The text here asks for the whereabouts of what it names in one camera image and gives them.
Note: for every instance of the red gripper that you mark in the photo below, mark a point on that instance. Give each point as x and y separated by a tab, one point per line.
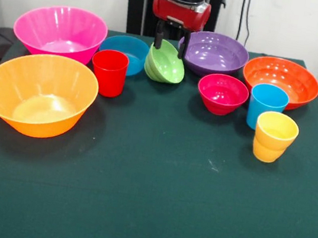
180	14

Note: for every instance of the green bowl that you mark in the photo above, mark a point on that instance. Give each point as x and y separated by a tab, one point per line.
165	66

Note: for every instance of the small crimson bowl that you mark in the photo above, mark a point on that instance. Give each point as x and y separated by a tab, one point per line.
222	94

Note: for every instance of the blue bowl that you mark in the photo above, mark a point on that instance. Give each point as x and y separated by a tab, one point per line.
127	48

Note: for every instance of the purple bowl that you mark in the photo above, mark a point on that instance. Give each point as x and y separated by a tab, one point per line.
216	54

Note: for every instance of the red cup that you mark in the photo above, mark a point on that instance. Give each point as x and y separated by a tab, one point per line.
108	75

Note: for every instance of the large pink bowl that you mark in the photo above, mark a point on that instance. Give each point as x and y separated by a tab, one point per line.
61	29

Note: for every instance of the blue cup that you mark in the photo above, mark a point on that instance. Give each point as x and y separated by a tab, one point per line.
265	108

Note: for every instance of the red-orange bowl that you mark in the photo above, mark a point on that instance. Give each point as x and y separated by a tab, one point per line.
281	80

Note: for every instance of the large orange bowl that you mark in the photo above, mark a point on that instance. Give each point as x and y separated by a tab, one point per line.
38	92

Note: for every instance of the yellow cup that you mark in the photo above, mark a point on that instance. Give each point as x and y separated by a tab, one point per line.
274	139

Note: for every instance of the dark green tablecloth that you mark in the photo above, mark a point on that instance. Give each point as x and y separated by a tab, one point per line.
147	198

